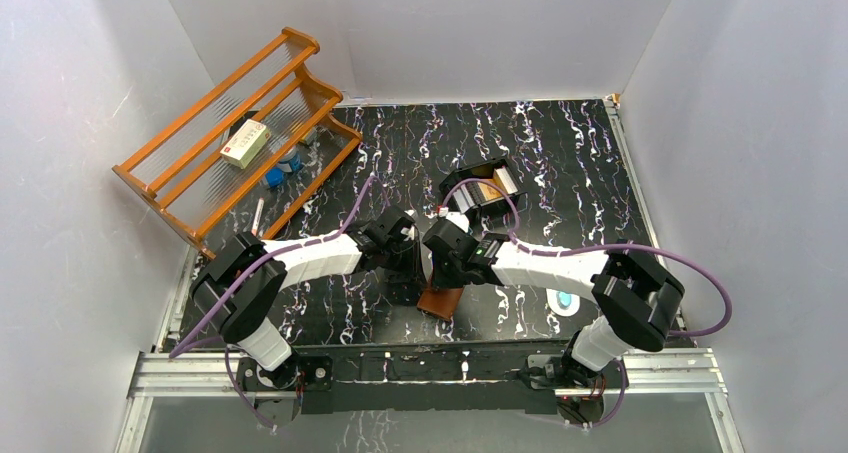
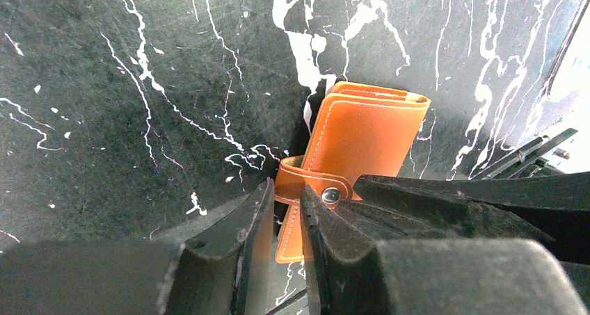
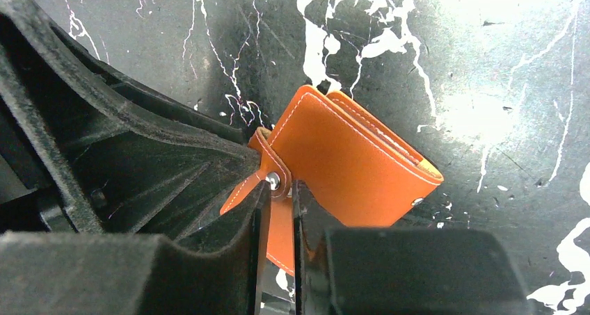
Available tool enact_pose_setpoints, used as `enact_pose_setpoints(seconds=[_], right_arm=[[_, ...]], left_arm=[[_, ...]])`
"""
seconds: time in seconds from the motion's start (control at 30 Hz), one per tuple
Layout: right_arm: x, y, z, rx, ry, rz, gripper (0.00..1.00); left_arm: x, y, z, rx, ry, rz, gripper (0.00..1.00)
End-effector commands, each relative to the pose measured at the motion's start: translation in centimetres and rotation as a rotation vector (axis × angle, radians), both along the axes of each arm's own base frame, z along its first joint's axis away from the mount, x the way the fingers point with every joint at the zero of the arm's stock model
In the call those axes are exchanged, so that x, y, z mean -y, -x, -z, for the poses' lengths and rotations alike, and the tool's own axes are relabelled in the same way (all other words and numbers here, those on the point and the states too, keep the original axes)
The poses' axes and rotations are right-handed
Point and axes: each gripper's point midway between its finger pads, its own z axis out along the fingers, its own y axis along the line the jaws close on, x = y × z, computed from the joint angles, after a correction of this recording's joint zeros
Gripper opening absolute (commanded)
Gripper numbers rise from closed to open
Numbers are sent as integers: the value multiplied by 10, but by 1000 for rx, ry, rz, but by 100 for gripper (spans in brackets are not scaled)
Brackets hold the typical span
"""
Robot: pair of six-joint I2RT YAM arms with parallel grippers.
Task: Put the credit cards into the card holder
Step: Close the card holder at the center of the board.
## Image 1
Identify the black card tray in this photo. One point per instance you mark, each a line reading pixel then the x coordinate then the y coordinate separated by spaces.
pixel 474 174

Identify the blue small bottle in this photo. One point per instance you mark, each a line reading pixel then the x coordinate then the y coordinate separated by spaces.
pixel 291 161

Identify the gold credit card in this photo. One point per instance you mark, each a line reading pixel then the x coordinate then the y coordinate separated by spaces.
pixel 490 190

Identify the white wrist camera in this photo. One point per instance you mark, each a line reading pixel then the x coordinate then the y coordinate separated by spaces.
pixel 457 218
pixel 411 231

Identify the white card in tray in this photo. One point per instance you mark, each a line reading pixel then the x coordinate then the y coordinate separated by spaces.
pixel 505 181

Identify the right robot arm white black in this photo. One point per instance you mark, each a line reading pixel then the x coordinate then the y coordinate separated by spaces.
pixel 636 296

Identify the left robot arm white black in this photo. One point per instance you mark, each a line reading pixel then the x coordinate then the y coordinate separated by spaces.
pixel 240 284

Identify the white red small box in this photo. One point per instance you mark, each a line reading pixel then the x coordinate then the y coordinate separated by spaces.
pixel 245 144

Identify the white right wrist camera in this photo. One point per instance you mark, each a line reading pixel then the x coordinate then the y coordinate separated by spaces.
pixel 457 218

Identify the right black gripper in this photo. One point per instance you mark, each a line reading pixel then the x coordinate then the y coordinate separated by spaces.
pixel 439 279

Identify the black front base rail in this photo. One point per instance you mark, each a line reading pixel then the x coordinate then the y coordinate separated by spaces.
pixel 453 376

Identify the orange wooden rack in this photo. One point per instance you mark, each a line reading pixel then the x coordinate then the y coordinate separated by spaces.
pixel 183 176

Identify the brown leather card holder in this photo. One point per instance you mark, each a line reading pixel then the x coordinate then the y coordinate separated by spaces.
pixel 440 303

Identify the silver card in tray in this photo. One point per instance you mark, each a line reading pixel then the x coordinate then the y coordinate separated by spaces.
pixel 464 200

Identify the blue small block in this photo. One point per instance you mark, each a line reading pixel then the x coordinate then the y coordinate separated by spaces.
pixel 274 178

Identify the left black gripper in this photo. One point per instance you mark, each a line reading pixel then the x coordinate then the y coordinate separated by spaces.
pixel 404 260

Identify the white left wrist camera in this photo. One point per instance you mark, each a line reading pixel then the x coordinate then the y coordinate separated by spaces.
pixel 411 231

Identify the pink white pen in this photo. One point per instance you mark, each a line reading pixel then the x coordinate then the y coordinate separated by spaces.
pixel 257 216

